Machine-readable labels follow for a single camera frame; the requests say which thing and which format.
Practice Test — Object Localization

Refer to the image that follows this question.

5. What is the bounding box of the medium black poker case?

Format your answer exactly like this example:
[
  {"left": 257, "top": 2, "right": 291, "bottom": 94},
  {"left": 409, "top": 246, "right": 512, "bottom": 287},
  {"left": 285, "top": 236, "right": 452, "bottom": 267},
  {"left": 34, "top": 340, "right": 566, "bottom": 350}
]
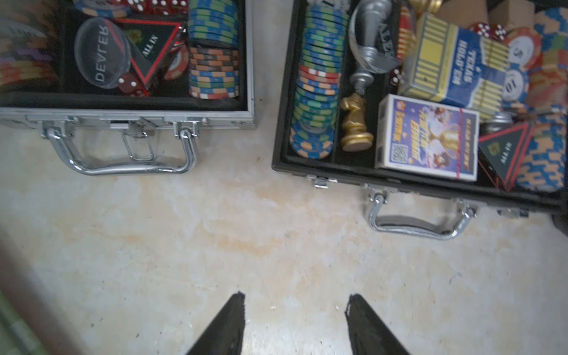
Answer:
[{"left": 272, "top": 1, "right": 567, "bottom": 241}]

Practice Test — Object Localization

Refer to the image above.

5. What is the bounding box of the small triangular all-in button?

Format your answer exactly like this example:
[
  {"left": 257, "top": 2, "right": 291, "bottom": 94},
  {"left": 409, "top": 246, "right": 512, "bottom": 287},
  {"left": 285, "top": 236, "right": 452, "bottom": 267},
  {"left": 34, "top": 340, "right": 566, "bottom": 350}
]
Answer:
[{"left": 115, "top": 18, "right": 183, "bottom": 88}]

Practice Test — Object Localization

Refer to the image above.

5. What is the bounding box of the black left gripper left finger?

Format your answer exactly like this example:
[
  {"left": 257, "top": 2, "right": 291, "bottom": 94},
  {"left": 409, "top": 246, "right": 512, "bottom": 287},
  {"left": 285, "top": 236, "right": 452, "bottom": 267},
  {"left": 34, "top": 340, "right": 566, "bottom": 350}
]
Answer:
[{"left": 186, "top": 292, "right": 246, "bottom": 355}]

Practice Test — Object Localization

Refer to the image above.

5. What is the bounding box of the blue yellow card box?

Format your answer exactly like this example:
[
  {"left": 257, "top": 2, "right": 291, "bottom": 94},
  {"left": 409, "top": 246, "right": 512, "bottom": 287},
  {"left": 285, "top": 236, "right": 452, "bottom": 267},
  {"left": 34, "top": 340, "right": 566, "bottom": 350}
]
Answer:
[{"left": 397, "top": 13, "right": 510, "bottom": 120}]

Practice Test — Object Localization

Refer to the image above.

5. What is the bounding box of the green blue chip row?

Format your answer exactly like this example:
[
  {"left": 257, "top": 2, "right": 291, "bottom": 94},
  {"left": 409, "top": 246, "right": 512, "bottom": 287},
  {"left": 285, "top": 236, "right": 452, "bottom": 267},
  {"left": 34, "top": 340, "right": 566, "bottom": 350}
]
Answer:
[{"left": 289, "top": 1, "right": 350, "bottom": 160}]

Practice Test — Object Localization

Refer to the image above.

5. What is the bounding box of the small silver poker case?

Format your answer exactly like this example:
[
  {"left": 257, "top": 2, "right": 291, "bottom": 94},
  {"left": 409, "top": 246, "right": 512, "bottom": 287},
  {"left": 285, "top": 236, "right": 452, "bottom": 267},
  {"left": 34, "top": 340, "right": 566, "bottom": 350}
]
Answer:
[{"left": 1, "top": 1, "right": 256, "bottom": 176}]

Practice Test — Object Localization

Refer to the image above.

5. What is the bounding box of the gold chess knight piece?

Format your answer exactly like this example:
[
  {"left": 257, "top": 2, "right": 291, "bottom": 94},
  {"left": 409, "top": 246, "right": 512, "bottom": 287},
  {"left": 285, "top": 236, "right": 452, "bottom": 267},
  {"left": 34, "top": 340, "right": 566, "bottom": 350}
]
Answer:
[{"left": 340, "top": 93, "right": 374, "bottom": 152}]

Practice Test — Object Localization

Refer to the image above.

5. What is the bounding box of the orange blue chip row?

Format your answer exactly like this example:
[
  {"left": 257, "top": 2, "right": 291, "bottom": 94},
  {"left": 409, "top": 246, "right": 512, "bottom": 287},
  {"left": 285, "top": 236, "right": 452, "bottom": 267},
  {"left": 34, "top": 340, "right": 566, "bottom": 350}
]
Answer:
[{"left": 516, "top": 7, "right": 567, "bottom": 192}]

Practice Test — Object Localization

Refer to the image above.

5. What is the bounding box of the silver chess piece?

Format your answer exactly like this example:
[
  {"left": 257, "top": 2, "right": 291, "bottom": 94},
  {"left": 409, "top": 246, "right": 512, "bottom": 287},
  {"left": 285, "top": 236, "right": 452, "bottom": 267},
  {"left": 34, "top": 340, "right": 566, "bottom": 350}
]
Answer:
[{"left": 348, "top": 0, "right": 401, "bottom": 96}]

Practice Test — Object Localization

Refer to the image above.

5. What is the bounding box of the black triangular all-in button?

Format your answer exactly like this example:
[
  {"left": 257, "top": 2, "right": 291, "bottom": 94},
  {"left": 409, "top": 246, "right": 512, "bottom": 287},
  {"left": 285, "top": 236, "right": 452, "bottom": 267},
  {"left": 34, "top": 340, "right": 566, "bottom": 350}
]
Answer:
[{"left": 478, "top": 123, "right": 533, "bottom": 192}]

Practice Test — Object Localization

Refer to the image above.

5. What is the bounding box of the clear round dealer button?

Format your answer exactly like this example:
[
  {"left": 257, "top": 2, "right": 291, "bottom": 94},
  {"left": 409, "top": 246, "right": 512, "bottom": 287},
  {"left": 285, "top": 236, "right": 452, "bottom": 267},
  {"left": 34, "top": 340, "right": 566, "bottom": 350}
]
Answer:
[{"left": 74, "top": 17, "right": 132, "bottom": 90}]

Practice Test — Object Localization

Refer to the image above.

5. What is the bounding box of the purple white card box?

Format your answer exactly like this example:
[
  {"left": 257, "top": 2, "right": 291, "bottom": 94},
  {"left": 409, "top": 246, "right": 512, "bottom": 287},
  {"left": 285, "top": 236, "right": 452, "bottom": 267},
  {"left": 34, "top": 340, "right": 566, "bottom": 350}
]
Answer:
[{"left": 375, "top": 94, "right": 480, "bottom": 182}]

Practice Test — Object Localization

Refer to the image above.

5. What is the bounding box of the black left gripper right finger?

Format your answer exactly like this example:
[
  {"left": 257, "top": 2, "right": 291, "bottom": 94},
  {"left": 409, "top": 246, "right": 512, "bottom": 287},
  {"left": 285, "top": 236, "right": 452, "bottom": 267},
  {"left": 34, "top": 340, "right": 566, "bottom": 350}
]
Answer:
[{"left": 345, "top": 294, "right": 410, "bottom": 355}]

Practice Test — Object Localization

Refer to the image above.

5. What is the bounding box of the green checkered cloth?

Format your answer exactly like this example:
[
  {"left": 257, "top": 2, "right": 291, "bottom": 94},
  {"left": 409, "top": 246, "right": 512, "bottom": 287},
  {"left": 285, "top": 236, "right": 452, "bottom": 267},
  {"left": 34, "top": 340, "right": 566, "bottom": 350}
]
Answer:
[{"left": 1, "top": 294, "right": 50, "bottom": 355}]

